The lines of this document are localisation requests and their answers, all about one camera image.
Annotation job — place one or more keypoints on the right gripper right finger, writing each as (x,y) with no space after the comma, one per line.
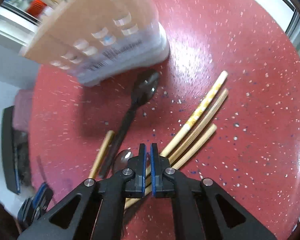
(201,208)

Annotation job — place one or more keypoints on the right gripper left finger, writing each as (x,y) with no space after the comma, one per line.
(94,209)

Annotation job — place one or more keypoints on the black handled spoon bowl up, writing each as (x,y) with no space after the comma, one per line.
(121,160)

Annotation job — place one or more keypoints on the bamboo chopstick long diagonal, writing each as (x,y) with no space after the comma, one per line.
(100,156)

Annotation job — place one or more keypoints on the patterned chopstick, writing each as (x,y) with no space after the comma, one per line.
(195,115)

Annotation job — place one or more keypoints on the dark spoon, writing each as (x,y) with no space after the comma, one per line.
(143,90)

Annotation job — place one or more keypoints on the black chair seat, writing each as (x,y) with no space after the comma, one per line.
(9,151)

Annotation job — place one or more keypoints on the pink plastic stool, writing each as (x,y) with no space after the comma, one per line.
(22,110)

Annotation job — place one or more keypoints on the beige utensil holder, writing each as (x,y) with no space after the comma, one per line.
(93,40)

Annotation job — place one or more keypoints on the red basket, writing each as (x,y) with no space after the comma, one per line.
(35,8)

